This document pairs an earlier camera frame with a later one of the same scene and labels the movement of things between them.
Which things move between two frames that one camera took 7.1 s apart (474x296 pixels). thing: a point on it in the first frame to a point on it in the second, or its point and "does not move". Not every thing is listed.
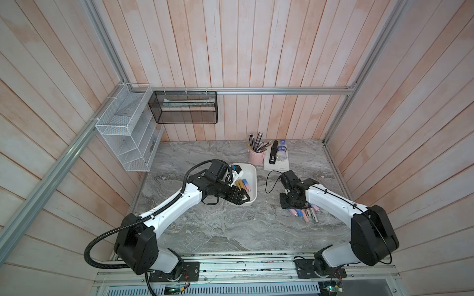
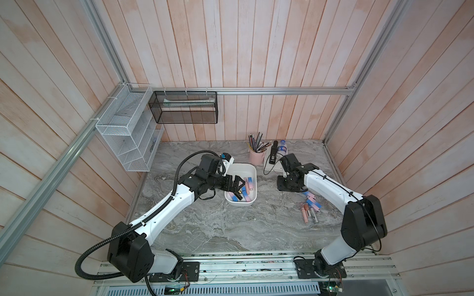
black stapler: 273,156 does not move
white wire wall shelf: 130,129 does not move
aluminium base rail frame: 254,276 does not move
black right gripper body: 287,201 to 285,184
